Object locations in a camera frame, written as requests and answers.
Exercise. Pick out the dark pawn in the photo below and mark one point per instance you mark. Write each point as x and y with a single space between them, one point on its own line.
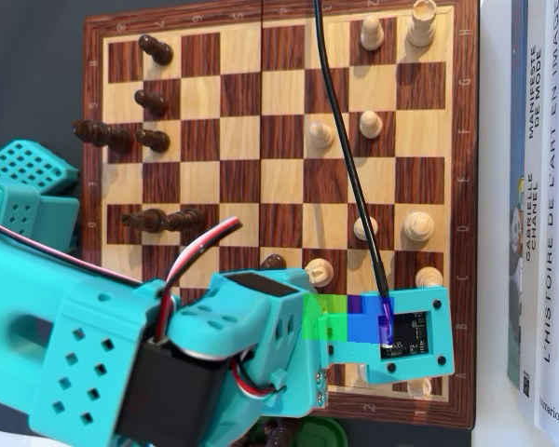
159 50
154 102
272 262
155 140

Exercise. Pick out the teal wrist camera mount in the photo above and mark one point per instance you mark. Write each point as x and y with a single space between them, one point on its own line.
440 326

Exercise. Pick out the captured dark chess piece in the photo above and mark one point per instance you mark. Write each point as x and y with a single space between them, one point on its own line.
279 437

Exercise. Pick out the Gabrielle Chanel book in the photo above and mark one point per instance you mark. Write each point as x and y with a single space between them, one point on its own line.
531 139

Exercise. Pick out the light pawn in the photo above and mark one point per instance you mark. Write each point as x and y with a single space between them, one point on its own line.
362 372
372 33
321 136
371 125
361 230

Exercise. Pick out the green plastic tray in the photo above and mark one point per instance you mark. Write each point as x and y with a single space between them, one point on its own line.
328 430

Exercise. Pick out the wooden folding chessboard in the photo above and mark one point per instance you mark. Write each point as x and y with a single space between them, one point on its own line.
261 139

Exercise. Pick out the light rook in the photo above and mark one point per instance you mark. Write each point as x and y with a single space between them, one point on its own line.
419 387
421 24

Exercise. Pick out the tall dark chess piece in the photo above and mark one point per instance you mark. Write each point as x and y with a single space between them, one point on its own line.
107 136

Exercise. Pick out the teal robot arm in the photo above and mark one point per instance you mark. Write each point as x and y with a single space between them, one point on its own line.
42 288

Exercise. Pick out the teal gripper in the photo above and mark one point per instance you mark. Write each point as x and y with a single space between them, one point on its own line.
320 384

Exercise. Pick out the dark queen piece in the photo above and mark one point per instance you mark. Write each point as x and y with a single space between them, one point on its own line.
148 220

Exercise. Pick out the light knight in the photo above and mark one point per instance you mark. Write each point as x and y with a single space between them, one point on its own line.
319 272

